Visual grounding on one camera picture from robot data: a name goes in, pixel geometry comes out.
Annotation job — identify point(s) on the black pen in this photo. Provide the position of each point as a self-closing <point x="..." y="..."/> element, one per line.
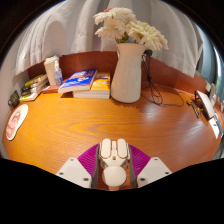
<point x="194" y="109"/>

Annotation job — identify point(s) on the white and yellow book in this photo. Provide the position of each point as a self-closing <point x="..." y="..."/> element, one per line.
<point x="29" y="96"/>

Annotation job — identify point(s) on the red-brown book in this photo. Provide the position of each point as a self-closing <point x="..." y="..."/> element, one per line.
<point x="50" y="89"/>

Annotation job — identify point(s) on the white paper sheet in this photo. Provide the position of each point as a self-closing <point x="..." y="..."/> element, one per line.
<point x="215" y="126"/>

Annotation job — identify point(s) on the white curtain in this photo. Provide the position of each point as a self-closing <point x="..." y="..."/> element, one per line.
<point x="66" y="30"/>

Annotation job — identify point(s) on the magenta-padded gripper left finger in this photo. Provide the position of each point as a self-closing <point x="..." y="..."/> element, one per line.
<point x="75" y="171"/>

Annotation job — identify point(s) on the white flower bouquet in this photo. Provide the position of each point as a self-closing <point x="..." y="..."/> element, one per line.
<point x="140" y="31"/>

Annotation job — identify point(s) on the round white red-print mouse pad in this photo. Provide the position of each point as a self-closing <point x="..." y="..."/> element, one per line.
<point x="16" y="121"/>

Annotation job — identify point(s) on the yellow orange book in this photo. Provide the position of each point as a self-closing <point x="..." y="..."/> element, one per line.
<point x="101" y="83"/>

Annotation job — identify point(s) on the silver laptop on stand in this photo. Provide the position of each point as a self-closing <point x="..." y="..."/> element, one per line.
<point x="206" y="105"/>

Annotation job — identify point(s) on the white ceramic vase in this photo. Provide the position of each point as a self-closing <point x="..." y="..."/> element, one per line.
<point x="127" y="76"/>

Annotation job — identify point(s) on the white tumbler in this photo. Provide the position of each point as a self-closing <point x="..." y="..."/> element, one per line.
<point x="50" y="70"/>

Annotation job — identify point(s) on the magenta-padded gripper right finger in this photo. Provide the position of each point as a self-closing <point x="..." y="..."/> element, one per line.
<point x="153" y="170"/>

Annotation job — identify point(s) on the white computer mouse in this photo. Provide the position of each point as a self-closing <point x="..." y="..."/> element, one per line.
<point x="114" y="173"/>

